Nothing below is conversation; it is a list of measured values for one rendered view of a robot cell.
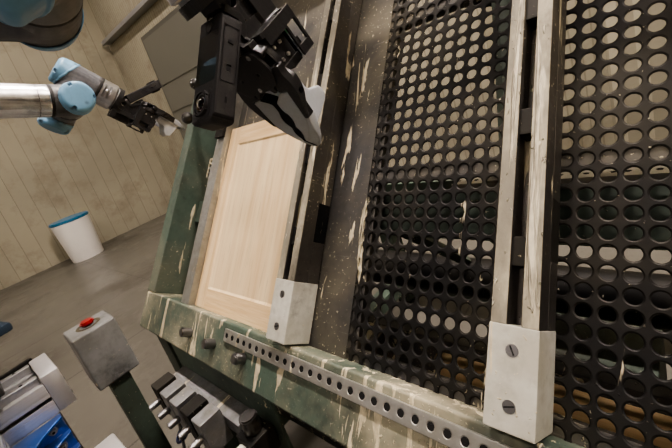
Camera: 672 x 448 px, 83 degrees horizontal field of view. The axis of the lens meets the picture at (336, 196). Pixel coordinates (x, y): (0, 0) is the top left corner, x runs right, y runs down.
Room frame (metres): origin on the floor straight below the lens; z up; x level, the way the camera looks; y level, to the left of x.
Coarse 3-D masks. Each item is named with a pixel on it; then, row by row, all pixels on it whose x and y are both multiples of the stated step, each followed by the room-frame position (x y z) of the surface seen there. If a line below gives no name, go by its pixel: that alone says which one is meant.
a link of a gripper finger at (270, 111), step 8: (264, 96) 0.48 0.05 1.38; (272, 96) 0.48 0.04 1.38; (256, 104) 0.48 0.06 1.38; (264, 104) 0.47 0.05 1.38; (272, 104) 0.47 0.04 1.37; (264, 112) 0.48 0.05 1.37; (272, 112) 0.47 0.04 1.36; (280, 112) 0.47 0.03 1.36; (272, 120) 0.49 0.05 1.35; (280, 120) 0.48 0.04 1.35; (288, 120) 0.48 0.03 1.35; (280, 128) 0.49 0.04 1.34; (288, 128) 0.48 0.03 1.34; (296, 128) 0.48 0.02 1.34; (296, 136) 0.48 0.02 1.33; (312, 144) 0.49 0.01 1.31
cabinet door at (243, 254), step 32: (256, 128) 1.17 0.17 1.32; (256, 160) 1.11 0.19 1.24; (288, 160) 0.99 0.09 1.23; (224, 192) 1.17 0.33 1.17; (256, 192) 1.04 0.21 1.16; (288, 192) 0.94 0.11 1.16; (224, 224) 1.10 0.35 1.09; (256, 224) 0.98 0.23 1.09; (224, 256) 1.04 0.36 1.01; (256, 256) 0.93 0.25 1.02; (224, 288) 0.97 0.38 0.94; (256, 288) 0.87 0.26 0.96; (256, 320) 0.82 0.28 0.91
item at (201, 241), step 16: (240, 112) 1.32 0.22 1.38; (224, 144) 1.25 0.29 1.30; (224, 160) 1.24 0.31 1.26; (208, 192) 1.20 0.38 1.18; (208, 208) 1.16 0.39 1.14; (208, 224) 1.14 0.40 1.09; (208, 240) 1.13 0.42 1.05; (192, 256) 1.12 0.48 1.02; (192, 272) 1.09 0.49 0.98; (192, 288) 1.06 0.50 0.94; (192, 304) 1.04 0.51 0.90
